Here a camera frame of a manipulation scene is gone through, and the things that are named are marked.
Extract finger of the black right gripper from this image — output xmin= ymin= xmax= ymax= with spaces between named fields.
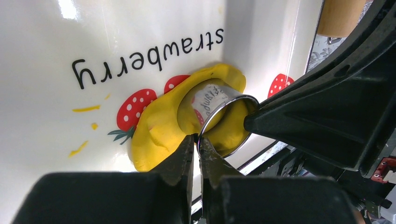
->
xmin=244 ymin=0 xmax=396 ymax=178

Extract strawberry print rectangular tray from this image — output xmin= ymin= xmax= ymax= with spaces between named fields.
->
xmin=0 ymin=0 xmax=323 ymax=224

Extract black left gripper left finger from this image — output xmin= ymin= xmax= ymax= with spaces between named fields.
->
xmin=13 ymin=135 xmax=194 ymax=224

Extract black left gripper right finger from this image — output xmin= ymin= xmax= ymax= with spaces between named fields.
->
xmin=199 ymin=138 xmax=357 ymax=224

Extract wooden dough roller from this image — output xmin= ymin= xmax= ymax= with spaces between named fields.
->
xmin=317 ymin=0 xmax=366 ymax=38

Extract clear tape roll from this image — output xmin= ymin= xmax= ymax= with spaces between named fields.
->
xmin=191 ymin=84 xmax=259 ymax=158

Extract floral tablecloth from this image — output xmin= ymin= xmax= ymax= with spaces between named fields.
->
xmin=238 ymin=34 xmax=349 ymax=177

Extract yellow dough piece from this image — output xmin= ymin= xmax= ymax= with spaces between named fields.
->
xmin=131 ymin=63 xmax=246 ymax=172

